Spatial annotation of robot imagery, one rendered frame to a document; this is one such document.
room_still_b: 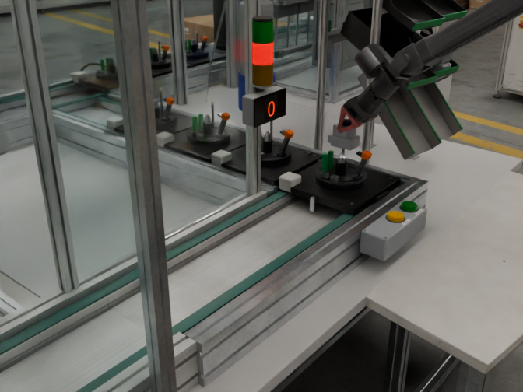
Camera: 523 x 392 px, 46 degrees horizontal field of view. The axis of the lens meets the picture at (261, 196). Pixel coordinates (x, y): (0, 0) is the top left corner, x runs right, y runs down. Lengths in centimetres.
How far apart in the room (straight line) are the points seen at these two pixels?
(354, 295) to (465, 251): 36
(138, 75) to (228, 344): 58
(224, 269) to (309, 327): 23
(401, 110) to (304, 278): 76
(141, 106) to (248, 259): 70
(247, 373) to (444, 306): 48
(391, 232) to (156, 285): 71
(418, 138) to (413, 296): 60
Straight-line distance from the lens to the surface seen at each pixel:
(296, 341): 128
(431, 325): 137
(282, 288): 126
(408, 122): 190
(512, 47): 597
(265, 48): 147
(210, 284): 134
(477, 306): 145
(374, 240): 146
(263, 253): 145
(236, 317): 117
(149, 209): 85
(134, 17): 77
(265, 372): 121
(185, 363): 113
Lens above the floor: 167
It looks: 26 degrees down
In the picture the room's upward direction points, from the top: straight up
